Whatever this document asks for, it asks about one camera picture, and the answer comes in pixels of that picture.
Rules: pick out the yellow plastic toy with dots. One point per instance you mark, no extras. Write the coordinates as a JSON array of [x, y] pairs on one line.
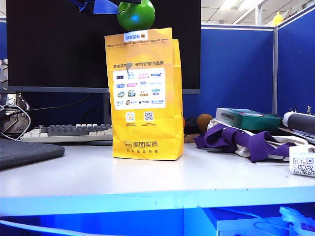
[[278, 19]]

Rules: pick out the dark grey felt pad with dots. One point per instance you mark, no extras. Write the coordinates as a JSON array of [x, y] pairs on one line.
[[27, 152]]

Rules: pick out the brown kiwi fruit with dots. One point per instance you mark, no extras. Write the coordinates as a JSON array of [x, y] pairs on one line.
[[203, 121]]

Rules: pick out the white QR code card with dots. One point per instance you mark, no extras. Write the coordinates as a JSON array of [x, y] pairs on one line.
[[302, 162]]

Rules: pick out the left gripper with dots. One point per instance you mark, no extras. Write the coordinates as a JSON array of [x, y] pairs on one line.
[[80, 3]]

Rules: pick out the yellow printed paper bag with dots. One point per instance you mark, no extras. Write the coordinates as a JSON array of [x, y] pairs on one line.
[[145, 54]]

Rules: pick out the green apple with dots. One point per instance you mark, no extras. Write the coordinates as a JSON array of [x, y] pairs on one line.
[[137, 17]]

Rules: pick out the black monitor stand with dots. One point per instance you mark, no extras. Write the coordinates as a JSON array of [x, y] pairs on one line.
[[107, 110]]

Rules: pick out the clear plastic wrap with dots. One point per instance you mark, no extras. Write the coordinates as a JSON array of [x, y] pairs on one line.
[[292, 216]]

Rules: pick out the blue office partition panel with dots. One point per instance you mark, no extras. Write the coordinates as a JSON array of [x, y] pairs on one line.
[[236, 71], [296, 64]]

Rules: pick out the black computer monitor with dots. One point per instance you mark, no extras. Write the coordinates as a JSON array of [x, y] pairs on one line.
[[54, 44]]

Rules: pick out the grey partition post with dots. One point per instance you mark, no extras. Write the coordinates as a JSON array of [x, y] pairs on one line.
[[275, 71]]

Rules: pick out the green and white box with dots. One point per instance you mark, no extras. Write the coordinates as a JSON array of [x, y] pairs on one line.
[[248, 119]]

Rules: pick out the grey and white keyboard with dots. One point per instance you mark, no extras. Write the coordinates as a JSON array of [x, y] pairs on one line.
[[66, 131]]

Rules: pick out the black round object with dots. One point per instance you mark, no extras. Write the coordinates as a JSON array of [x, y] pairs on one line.
[[192, 125]]

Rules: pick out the grey cylinder with white cap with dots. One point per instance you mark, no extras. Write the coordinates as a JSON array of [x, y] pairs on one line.
[[302, 123]]

